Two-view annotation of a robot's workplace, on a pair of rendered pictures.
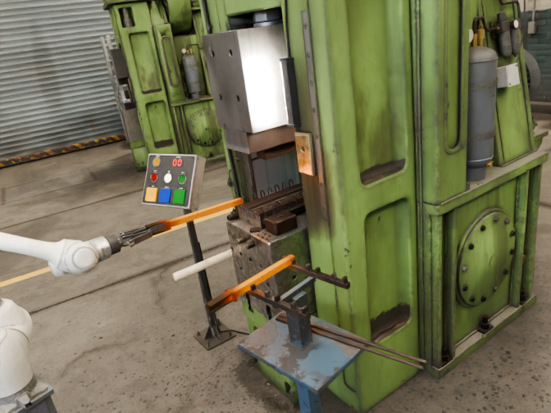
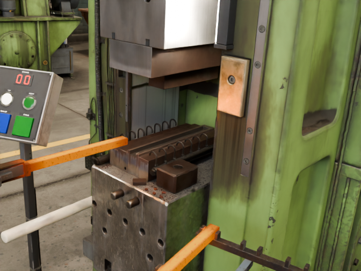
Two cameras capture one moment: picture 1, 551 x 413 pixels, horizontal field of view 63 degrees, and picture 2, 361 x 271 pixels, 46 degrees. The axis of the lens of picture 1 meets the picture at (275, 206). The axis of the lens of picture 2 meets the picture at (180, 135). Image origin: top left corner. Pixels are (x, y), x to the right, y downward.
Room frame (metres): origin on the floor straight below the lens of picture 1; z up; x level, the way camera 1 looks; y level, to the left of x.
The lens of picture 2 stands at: (0.61, 0.36, 1.57)
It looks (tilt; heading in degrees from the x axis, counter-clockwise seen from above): 20 degrees down; 343
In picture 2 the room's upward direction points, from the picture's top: 3 degrees clockwise
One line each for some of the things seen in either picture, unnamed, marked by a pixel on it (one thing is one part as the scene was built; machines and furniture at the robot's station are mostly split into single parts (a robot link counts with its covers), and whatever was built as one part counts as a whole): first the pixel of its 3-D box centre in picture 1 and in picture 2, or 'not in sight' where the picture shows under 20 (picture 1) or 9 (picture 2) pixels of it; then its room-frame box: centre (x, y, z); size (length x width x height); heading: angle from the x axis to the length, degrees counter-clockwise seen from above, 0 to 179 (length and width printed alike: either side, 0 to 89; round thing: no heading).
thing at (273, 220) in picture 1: (281, 223); (177, 175); (1.85, -0.02, 0.95); 0.12 x 0.08 x 0.06; 122
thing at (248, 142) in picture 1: (275, 129); (174, 51); (2.08, -0.05, 1.32); 0.42 x 0.20 x 0.10; 122
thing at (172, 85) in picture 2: (286, 144); (185, 73); (2.08, -0.09, 1.24); 0.30 x 0.07 x 0.06; 122
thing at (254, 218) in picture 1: (284, 201); (169, 146); (2.08, -0.05, 0.96); 0.42 x 0.20 x 0.09; 122
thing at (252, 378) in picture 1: (268, 378); not in sight; (1.94, 0.17, 0.01); 0.58 x 0.39 x 0.01; 32
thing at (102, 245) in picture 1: (100, 248); not in sight; (1.59, 0.68, 1.06); 0.09 x 0.06 x 0.09; 32
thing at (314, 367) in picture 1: (302, 343); not in sight; (1.38, -0.02, 0.66); 0.40 x 0.30 x 0.02; 42
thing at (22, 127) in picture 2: (179, 197); (23, 126); (2.24, 0.48, 1.01); 0.07 x 0.05 x 0.07; 57
